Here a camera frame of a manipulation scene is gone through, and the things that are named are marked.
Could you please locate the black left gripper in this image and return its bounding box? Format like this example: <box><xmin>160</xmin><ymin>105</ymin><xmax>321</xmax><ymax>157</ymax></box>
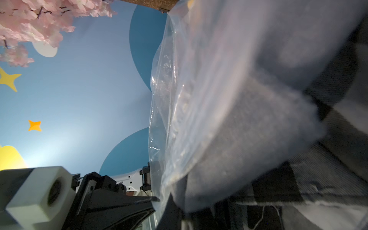
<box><xmin>62</xmin><ymin>172</ymin><xmax>159</xmax><ymax>230</ymax></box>

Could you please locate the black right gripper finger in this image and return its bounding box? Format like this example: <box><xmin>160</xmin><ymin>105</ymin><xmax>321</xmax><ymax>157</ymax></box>
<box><xmin>156</xmin><ymin>194</ymin><xmax>184</xmax><ymax>230</ymax></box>

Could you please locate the clear plastic vacuum bag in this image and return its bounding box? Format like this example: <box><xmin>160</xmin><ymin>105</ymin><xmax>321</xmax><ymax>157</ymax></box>
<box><xmin>148</xmin><ymin>0</ymin><xmax>368</xmax><ymax>230</ymax></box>

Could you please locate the grey white plaid shirt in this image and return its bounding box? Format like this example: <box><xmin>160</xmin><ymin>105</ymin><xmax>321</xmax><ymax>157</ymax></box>
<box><xmin>170</xmin><ymin>14</ymin><xmax>368</xmax><ymax>230</ymax></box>

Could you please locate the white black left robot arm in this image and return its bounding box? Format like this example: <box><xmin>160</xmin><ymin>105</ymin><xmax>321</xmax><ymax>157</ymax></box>
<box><xmin>62</xmin><ymin>165</ymin><xmax>159</xmax><ymax>230</ymax></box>

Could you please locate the pink blossom artificial tree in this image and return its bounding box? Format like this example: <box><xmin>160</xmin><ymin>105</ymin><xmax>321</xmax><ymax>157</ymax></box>
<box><xmin>1</xmin><ymin>0</ymin><xmax>116</xmax><ymax>68</ymax></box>

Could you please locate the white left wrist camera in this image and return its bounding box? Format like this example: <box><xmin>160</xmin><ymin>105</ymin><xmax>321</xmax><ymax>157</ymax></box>
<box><xmin>6</xmin><ymin>166</ymin><xmax>76</xmax><ymax>230</ymax></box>

